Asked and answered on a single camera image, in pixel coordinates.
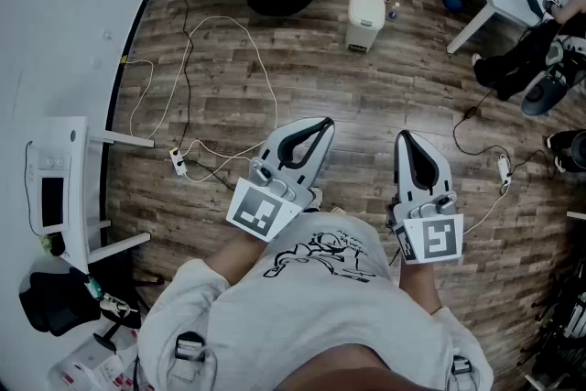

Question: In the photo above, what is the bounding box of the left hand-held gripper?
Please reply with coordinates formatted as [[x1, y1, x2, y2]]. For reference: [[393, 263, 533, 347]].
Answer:
[[226, 116, 336, 243]]

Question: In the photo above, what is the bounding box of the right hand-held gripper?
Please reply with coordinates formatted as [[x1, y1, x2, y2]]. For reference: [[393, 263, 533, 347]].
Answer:
[[388, 130, 464, 266]]

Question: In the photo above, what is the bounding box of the small white trash bin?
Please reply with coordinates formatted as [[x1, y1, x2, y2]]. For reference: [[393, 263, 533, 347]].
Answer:
[[343, 0, 385, 53]]

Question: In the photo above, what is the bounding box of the person's right forearm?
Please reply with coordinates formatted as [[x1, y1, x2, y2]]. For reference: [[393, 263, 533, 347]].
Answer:
[[397, 260, 444, 315]]

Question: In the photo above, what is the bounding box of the person's left forearm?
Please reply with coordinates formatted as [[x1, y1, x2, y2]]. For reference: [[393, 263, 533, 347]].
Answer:
[[201, 233, 269, 289]]

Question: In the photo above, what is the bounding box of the person's left shoe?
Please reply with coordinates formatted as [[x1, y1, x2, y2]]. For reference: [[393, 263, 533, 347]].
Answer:
[[302, 187, 324, 213]]

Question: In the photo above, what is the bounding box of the white power strip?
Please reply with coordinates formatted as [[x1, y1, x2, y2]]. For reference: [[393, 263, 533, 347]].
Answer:
[[497, 153, 513, 187], [168, 147, 190, 177]]

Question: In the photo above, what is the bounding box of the grey white chair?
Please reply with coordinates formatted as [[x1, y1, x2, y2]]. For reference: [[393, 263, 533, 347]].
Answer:
[[520, 36, 586, 116]]

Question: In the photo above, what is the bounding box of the black round equipment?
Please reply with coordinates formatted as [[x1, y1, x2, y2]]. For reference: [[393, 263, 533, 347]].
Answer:
[[545, 130, 586, 174]]

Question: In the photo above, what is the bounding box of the person's grey printed shirt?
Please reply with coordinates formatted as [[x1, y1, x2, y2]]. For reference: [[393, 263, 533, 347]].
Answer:
[[136, 211, 495, 391]]

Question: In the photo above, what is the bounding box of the black harness buckle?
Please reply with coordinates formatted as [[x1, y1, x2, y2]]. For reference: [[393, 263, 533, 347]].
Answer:
[[173, 331, 207, 364], [450, 354, 473, 377]]

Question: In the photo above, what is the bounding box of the black metal rack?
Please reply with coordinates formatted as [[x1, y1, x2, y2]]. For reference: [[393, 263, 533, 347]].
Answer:
[[516, 255, 586, 391]]

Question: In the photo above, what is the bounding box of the flat rectangular board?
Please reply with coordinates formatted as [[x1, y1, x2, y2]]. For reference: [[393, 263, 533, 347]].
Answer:
[[521, 0, 546, 20]]

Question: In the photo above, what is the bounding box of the person's head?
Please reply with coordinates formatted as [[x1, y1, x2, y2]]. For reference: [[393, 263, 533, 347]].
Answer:
[[274, 342, 459, 391]]

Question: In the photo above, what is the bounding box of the small white side table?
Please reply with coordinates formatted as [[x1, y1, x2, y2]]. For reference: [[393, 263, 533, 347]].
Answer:
[[25, 116, 156, 275]]

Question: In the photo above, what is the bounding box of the white device with screen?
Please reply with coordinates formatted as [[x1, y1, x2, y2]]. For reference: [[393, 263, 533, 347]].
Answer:
[[25, 141, 74, 237]]

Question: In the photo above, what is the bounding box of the black bag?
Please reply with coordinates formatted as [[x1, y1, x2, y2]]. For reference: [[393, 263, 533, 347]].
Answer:
[[18, 267, 102, 338]]

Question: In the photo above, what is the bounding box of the clear box with red labels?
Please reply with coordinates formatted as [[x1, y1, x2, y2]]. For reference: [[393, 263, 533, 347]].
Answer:
[[48, 324, 152, 391]]

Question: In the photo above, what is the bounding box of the short white cable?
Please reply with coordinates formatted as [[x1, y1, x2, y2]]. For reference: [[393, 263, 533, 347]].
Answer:
[[461, 182, 510, 237]]

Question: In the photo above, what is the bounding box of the black cable with adapter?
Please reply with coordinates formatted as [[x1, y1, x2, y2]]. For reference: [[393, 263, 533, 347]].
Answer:
[[452, 86, 558, 189]]

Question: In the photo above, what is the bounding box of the long black cable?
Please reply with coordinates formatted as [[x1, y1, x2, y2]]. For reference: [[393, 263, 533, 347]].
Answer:
[[176, 0, 257, 198]]

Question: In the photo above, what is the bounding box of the teal handled tool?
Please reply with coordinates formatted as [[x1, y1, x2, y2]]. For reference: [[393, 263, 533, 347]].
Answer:
[[84, 275, 103, 301]]

